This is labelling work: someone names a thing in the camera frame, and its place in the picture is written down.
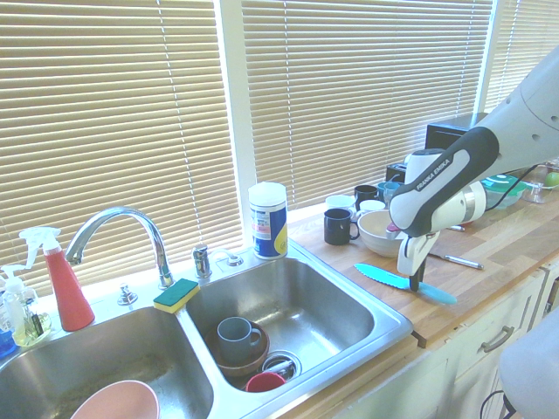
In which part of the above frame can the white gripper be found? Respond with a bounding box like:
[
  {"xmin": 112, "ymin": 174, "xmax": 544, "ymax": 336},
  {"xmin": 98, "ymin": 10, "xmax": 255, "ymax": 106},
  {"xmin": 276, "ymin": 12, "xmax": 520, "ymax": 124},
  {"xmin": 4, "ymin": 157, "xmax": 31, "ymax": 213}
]
[{"xmin": 396, "ymin": 233, "xmax": 438, "ymax": 292}]

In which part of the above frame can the teal plastic serrated knife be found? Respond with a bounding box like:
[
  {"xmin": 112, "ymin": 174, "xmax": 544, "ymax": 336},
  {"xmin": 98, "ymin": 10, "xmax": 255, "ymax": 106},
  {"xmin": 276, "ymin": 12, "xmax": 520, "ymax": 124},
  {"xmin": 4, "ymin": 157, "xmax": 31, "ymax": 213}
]
[{"xmin": 353, "ymin": 263, "xmax": 459, "ymax": 306}]

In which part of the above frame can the stainless steel double sink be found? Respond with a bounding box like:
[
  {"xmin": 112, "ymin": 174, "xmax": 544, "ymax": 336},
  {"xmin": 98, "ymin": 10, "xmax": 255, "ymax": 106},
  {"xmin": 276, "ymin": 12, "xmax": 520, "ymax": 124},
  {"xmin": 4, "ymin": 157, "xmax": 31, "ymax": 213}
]
[{"xmin": 0, "ymin": 244, "xmax": 414, "ymax": 419}]

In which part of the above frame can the large cream bowl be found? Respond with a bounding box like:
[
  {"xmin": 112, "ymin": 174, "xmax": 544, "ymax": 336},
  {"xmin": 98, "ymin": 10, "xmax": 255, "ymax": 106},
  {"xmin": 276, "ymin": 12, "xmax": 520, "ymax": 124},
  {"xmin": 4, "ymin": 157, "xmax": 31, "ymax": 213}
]
[{"xmin": 356, "ymin": 209, "xmax": 408, "ymax": 258}]

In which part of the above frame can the white mug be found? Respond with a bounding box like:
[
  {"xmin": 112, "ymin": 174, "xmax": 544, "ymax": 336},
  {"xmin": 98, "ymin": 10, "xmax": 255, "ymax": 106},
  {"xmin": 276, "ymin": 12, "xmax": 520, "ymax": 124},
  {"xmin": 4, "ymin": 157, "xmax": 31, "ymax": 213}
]
[
  {"xmin": 357, "ymin": 199, "xmax": 388, "ymax": 215},
  {"xmin": 325, "ymin": 195, "xmax": 357, "ymax": 211}
]

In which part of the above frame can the teal mug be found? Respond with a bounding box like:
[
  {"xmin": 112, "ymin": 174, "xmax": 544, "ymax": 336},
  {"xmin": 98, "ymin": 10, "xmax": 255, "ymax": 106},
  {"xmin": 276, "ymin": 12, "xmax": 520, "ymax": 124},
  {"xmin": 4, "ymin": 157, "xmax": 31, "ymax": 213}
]
[{"xmin": 377, "ymin": 182, "xmax": 401, "ymax": 204}]

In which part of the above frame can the black toaster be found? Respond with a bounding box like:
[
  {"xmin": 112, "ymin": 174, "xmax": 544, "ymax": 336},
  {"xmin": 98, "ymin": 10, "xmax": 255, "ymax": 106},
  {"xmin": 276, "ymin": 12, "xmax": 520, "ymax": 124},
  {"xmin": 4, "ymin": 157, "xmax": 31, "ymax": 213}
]
[{"xmin": 385, "ymin": 161, "xmax": 410, "ymax": 182}]

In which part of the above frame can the container with green lid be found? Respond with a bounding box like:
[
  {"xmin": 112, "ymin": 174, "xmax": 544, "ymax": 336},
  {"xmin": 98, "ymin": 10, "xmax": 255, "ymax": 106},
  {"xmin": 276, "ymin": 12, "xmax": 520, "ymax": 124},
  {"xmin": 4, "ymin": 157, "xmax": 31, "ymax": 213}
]
[{"xmin": 481, "ymin": 174, "xmax": 528, "ymax": 211}]

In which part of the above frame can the clear glass stand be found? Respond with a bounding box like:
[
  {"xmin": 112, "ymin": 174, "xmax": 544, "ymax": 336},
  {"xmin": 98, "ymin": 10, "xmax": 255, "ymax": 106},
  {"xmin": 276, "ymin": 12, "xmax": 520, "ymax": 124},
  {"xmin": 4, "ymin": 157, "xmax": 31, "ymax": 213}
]
[{"xmin": 522, "ymin": 179, "xmax": 548, "ymax": 205}]

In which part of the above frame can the black box appliance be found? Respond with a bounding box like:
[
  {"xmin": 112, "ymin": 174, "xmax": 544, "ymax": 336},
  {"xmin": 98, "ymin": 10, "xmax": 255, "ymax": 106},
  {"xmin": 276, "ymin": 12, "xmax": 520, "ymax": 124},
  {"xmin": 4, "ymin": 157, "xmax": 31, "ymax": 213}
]
[{"xmin": 426, "ymin": 113, "xmax": 490, "ymax": 152}]

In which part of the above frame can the disinfecting wipes canister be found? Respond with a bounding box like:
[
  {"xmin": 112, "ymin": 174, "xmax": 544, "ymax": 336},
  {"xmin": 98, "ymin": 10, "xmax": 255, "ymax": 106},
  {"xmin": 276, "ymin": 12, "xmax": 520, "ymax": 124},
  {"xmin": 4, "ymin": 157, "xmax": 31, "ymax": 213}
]
[{"xmin": 247, "ymin": 182, "xmax": 289, "ymax": 261}]

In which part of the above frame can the silver cutlery piece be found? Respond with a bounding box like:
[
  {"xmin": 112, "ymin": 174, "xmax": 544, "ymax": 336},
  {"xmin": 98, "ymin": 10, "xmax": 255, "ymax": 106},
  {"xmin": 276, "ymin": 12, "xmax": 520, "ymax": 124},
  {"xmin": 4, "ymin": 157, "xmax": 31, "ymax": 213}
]
[{"xmin": 265, "ymin": 358, "xmax": 294, "ymax": 377}]

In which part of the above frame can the red mug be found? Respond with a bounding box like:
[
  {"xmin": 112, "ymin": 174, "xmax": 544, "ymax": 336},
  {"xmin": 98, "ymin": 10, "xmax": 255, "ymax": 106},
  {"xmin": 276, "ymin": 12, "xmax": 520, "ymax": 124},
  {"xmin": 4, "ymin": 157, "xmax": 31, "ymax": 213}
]
[{"xmin": 245, "ymin": 371, "xmax": 287, "ymax": 393}]

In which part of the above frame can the tan window blind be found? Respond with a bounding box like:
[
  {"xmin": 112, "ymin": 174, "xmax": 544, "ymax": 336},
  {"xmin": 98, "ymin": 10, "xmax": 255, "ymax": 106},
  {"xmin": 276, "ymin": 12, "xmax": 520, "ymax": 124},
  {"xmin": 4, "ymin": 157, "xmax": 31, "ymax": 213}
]
[
  {"xmin": 0, "ymin": 0, "xmax": 245, "ymax": 299},
  {"xmin": 239, "ymin": 0, "xmax": 493, "ymax": 211},
  {"xmin": 486, "ymin": 0, "xmax": 559, "ymax": 117}
]

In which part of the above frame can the grey mug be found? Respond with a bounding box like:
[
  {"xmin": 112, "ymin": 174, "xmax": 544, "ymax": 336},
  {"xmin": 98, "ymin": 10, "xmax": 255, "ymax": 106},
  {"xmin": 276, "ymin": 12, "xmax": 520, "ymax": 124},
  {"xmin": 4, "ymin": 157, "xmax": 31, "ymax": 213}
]
[{"xmin": 217, "ymin": 317, "xmax": 264, "ymax": 363}]

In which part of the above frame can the brown bowl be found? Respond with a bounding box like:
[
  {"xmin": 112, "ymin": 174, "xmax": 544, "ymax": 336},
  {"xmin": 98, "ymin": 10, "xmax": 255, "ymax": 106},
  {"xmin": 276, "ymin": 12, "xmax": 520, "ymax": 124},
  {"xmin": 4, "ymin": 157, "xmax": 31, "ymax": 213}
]
[{"xmin": 204, "ymin": 321, "xmax": 270, "ymax": 379}]

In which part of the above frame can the green and yellow sponge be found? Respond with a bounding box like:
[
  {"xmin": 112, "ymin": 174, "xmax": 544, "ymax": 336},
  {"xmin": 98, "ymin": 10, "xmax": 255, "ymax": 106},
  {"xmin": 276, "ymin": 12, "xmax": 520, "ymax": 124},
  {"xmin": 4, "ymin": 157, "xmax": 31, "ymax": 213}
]
[{"xmin": 152, "ymin": 278, "xmax": 201, "ymax": 314}]

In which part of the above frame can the chrome gooseneck faucet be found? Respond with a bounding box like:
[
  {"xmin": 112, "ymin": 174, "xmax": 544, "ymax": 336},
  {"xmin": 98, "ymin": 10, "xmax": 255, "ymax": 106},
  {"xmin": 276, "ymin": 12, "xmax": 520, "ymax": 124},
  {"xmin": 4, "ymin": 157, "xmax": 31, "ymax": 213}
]
[{"xmin": 65, "ymin": 206, "xmax": 176, "ymax": 290}]

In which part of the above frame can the chrome faucet knob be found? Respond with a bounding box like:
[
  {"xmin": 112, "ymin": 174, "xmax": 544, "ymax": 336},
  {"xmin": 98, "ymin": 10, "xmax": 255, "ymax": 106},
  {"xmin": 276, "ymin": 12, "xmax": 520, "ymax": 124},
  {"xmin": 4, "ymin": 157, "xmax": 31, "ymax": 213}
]
[{"xmin": 116, "ymin": 282, "xmax": 140, "ymax": 306}]

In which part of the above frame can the pink plastic bowl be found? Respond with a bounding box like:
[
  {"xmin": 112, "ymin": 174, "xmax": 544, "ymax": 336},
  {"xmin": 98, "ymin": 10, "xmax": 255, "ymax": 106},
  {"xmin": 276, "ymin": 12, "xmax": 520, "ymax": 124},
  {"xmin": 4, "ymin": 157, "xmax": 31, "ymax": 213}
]
[{"xmin": 69, "ymin": 380, "xmax": 161, "ymax": 419}]

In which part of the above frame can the red spray bottle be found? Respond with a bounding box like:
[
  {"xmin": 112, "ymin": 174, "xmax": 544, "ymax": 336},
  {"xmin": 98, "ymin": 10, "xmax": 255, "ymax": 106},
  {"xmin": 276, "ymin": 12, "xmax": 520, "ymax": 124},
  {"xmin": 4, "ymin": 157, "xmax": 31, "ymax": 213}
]
[{"xmin": 17, "ymin": 226, "xmax": 96, "ymax": 333}]

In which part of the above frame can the glass bottle yellow liquid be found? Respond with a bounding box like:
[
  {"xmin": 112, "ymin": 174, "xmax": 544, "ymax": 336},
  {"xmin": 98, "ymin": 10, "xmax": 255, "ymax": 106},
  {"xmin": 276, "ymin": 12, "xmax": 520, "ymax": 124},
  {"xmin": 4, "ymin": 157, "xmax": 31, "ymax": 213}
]
[{"xmin": 10, "ymin": 287, "xmax": 53, "ymax": 348}]

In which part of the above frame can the clear pump soap bottle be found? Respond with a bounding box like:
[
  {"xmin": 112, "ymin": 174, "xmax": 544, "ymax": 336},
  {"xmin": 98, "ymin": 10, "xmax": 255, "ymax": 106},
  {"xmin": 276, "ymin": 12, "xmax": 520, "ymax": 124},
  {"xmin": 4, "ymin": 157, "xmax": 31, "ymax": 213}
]
[{"xmin": 0, "ymin": 264, "xmax": 27, "ymax": 360}]

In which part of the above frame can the metal drawer handle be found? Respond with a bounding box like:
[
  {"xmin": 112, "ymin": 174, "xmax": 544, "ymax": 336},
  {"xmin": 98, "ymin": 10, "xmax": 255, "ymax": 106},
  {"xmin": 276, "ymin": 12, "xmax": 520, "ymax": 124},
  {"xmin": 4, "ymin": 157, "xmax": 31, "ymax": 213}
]
[{"xmin": 480, "ymin": 325, "xmax": 516, "ymax": 354}]

